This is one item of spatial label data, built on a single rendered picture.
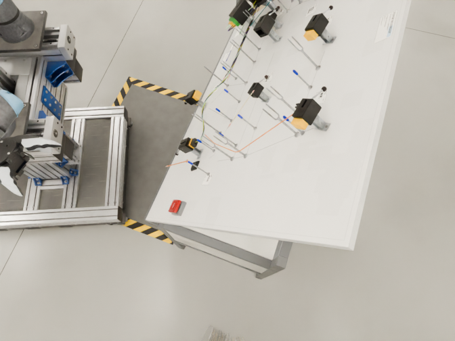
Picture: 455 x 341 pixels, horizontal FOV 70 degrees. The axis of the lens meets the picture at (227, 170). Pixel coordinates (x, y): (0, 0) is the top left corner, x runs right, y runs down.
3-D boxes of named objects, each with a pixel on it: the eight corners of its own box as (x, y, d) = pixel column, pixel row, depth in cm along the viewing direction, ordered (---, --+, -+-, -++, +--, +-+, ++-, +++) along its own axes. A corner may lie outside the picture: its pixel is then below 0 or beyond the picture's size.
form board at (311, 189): (237, 29, 186) (235, 26, 185) (435, -104, 104) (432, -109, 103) (148, 221, 147) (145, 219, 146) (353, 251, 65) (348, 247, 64)
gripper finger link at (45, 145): (68, 145, 88) (31, 151, 87) (59, 133, 83) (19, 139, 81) (68, 155, 87) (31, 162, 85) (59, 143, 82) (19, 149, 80)
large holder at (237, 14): (278, 6, 152) (257, -18, 145) (254, 37, 156) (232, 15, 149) (272, 5, 158) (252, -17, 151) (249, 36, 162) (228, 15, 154)
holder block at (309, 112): (344, 100, 86) (325, 79, 82) (323, 136, 85) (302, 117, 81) (332, 99, 90) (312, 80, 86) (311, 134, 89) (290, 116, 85)
